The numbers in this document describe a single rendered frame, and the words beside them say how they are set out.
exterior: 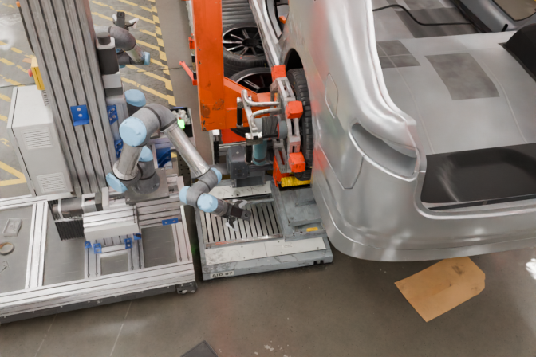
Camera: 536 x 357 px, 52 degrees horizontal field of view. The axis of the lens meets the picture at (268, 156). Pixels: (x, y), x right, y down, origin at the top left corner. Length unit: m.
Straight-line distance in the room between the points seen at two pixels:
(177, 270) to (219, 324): 0.40
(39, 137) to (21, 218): 1.09
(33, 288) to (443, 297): 2.41
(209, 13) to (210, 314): 1.75
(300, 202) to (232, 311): 0.83
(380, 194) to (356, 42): 0.63
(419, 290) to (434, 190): 0.91
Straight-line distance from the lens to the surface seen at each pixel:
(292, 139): 2.95
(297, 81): 3.03
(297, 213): 3.57
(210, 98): 3.55
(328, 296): 3.48
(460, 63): 3.67
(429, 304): 3.57
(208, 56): 3.38
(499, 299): 3.76
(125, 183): 2.71
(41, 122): 2.80
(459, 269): 3.79
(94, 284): 3.33
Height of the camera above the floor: 2.87
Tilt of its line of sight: 42 degrees down
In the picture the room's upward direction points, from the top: 2 degrees clockwise
